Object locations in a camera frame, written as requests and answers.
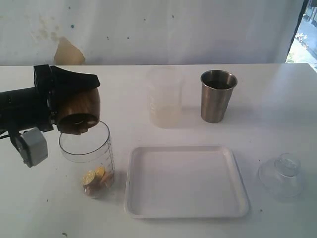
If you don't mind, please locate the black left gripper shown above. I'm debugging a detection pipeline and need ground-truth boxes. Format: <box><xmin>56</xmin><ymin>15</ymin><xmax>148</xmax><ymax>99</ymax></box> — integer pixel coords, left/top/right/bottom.
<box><xmin>33</xmin><ymin>64</ymin><xmax>100</xmax><ymax>131</ymax></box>

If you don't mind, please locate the brown wooden cup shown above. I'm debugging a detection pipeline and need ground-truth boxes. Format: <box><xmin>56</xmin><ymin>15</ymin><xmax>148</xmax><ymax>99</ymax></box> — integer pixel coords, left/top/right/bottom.
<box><xmin>56</xmin><ymin>88</ymin><xmax>101</xmax><ymax>135</ymax></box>

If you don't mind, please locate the clear plastic shaker body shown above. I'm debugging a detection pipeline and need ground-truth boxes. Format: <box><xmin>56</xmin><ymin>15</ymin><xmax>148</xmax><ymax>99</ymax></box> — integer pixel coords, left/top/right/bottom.
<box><xmin>59</xmin><ymin>121</ymin><xmax>115</xmax><ymax>199</ymax></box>

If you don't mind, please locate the stainless steel cup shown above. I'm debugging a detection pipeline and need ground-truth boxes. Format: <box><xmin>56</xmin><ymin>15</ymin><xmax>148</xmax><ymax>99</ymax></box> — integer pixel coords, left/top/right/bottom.
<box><xmin>201</xmin><ymin>69</ymin><xmax>238</xmax><ymax>123</ymax></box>

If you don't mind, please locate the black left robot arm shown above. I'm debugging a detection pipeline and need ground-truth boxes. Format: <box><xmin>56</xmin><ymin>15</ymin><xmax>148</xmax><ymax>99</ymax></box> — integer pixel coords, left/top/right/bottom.
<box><xmin>0</xmin><ymin>64</ymin><xmax>100</xmax><ymax>135</ymax></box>

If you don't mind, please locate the clear plastic shaker lid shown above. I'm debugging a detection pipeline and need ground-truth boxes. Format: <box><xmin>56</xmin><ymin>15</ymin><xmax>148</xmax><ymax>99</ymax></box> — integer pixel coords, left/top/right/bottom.
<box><xmin>258</xmin><ymin>153</ymin><xmax>305</xmax><ymax>198</ymax></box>

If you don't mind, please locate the translucent plastic cup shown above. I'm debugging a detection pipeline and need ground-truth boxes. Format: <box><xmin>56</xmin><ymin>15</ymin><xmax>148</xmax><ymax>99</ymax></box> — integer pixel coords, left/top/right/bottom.
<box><xmin>146</xmin><ymin>65</ymin><xmax>184</xmax><ymax>128</ymax></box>

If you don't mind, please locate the white plastic tray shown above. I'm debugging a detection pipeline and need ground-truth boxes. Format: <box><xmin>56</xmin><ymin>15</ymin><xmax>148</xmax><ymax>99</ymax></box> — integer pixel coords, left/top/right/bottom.
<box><xmin>124</xmin><ymin>145</ymin><xmax>249</xmax><ymax>219</ymax></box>

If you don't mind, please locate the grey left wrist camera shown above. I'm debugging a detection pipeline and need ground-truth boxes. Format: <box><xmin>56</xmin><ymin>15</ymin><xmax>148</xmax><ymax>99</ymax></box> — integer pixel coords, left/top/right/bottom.
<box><xmin>10</xmin><ymin>127</ymin><xmax>48</xmax><ymax>168</ymax></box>

